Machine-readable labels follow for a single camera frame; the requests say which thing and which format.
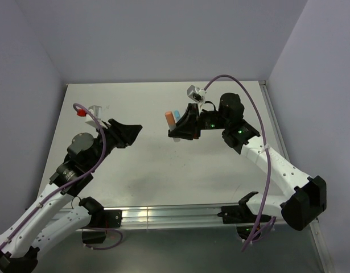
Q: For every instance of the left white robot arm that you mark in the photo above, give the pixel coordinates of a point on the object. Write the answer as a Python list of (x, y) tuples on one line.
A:
[(34, 233)]

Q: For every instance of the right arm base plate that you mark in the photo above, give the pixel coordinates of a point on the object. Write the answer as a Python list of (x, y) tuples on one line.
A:
[(238, 214)]

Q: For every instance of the orange marker pen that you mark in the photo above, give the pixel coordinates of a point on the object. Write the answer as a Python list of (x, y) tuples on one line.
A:
[(172, 133)]

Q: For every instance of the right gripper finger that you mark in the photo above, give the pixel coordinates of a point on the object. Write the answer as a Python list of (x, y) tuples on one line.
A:
[(185, 134), (188, 120)]

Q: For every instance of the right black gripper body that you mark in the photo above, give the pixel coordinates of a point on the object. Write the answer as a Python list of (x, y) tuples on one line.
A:
[(212, 120)]

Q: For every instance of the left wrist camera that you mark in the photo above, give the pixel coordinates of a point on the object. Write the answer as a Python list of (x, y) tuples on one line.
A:
[(96, 111)]

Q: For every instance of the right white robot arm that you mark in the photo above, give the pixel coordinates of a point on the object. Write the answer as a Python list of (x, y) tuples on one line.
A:
[(303, 197)]

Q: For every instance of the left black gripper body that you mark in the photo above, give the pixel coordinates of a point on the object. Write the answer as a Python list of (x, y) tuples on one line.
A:
[(112, 139)]

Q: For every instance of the blue pen cap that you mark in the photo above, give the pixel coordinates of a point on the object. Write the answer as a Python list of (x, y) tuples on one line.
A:
[(176, 115)]

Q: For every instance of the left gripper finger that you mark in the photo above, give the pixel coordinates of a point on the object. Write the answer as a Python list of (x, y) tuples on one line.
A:
[(122, 129), (128, 137)]

